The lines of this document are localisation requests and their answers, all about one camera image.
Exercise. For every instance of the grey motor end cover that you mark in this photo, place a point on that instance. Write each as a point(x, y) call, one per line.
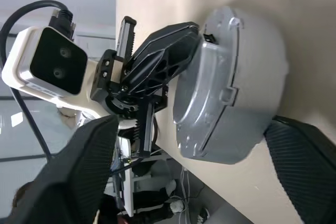
point(199, 98)

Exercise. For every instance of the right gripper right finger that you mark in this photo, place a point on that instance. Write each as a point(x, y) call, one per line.
point(309, 171)

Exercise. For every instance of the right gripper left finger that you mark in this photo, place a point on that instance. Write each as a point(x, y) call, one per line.
point(68, 176)

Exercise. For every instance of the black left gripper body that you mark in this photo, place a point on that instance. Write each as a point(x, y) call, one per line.
point(102, 82)

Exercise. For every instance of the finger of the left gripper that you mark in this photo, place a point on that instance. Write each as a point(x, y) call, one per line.
point(157, 77)
point(170, 37)

